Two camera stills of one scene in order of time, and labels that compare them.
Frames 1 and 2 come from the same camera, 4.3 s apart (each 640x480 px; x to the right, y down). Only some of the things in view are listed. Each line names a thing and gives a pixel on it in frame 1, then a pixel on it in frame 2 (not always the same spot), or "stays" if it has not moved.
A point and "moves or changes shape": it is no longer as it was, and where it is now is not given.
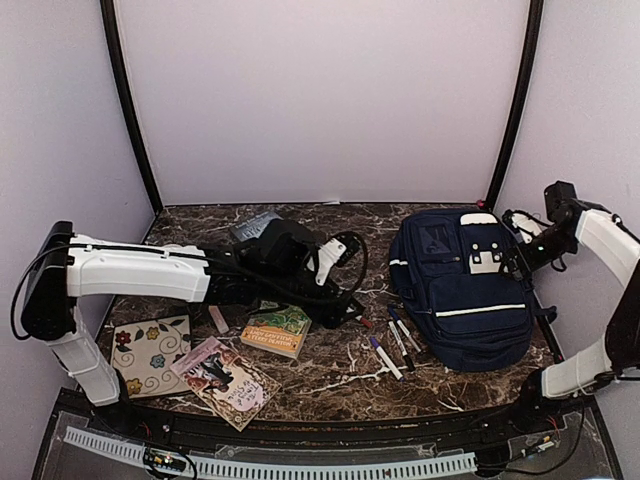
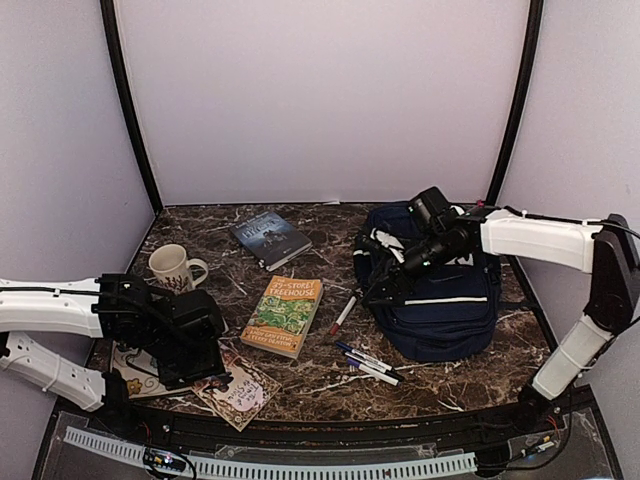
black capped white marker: [400, 341] -> [373, 365]
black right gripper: [531, 265] -> [394, 271]
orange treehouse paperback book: [282, 330] stays
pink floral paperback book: [230, 386] stays
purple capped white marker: [387, 359] -> [352, 363]
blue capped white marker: [401, 325] -> [363, 354]
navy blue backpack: [446, 266] moves or changes shape
